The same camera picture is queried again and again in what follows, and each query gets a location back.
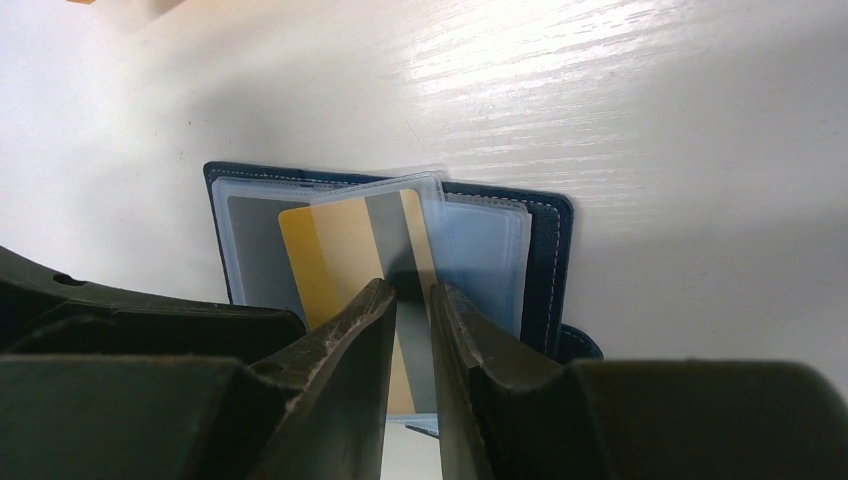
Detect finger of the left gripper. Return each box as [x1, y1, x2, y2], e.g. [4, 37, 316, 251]
[1, 248, 306, 364]

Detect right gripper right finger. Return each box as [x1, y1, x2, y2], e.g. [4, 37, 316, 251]
[431, 284, 847, 479]

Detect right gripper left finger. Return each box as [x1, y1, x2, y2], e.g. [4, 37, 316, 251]
[1, 279, 396, 479]

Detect blue leather card holder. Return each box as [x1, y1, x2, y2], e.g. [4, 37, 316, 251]
[202, 160, 605, 440]

